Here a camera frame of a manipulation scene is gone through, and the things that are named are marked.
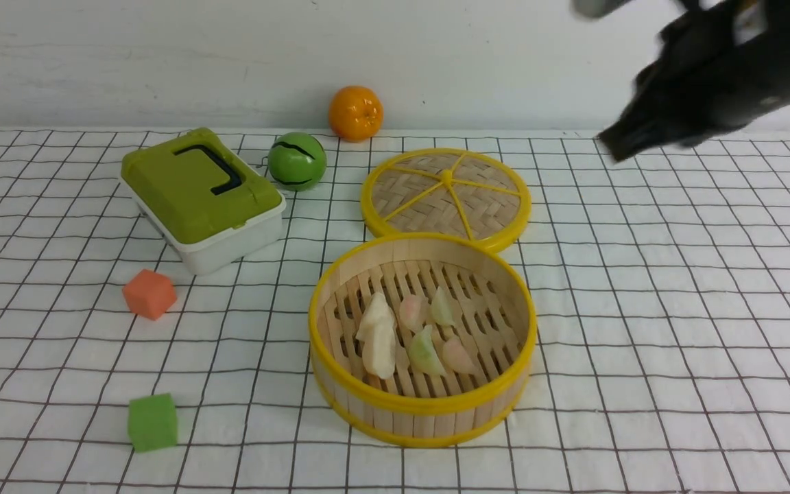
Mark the orange toy fruit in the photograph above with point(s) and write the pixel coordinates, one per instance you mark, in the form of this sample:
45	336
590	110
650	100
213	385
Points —
355	113

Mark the green lid white box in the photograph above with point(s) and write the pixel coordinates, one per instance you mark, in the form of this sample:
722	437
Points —
212	208

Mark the orange foam cube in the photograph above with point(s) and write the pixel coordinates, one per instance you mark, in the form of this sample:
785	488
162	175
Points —
149	294

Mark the checkered white tablecloth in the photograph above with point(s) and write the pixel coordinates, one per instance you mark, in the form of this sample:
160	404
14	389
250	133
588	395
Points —
662	289

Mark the green foam cube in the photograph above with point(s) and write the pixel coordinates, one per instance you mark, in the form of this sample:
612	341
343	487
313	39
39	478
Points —
152	423

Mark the white dumpling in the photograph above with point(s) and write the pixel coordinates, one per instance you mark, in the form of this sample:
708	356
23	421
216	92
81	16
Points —
379	350
378	311

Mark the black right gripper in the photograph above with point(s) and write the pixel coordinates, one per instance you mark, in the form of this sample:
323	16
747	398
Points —
718	70

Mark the pale green dumpling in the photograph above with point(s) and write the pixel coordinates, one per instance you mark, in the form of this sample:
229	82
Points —
441	307

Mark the bamboo steamer tray yellow rim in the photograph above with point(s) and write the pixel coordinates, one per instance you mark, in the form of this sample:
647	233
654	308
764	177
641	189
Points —
494	319

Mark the woven bamboo steamer lid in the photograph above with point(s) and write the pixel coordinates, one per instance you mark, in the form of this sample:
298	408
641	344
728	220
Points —
453	192

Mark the green toy ball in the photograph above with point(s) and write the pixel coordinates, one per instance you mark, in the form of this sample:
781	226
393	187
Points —
297	161

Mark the pink dumpling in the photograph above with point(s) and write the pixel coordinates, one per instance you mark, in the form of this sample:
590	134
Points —
456	357
412	312

